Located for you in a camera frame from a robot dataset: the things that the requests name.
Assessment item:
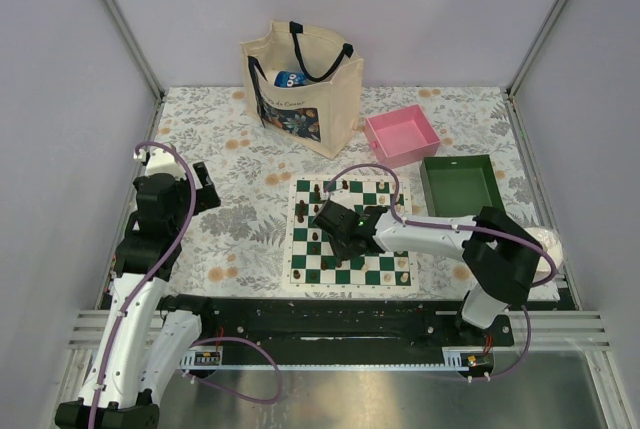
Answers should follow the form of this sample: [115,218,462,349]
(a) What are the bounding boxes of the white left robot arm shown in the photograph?
[54,141,221,428]

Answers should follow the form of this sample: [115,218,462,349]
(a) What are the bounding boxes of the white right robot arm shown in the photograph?
[313,200,544,345]

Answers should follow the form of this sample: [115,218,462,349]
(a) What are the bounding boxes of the green white chess board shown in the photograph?
[282,174,419,297]

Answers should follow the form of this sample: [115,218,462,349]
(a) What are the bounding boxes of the floral table cloth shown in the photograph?
[155,87,540,298]

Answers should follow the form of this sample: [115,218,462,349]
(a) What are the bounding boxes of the pink plastic box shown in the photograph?
[364,104,441,168]

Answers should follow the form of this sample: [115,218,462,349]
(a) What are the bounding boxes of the green plastic box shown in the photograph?
[420,154,505,217]

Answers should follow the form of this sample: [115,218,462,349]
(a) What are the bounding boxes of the blue white bottle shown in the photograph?
[274,71,309,88]

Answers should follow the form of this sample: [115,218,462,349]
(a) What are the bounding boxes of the beige canvas tote bag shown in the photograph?
[241,21,364,159]

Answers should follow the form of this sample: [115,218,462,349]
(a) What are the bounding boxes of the white toilet paper roll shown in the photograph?
[525,227,564,282]

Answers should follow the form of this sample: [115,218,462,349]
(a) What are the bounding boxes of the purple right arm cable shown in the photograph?
[324,163,557,383]

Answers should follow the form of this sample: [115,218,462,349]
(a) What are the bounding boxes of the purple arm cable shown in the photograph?
[324,163,557,383]
[84,141,286,429]

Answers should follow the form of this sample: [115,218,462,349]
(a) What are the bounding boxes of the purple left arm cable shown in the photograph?
[84,141,286,429]

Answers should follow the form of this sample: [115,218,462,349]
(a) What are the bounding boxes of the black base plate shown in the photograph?
[158,295,514,368]

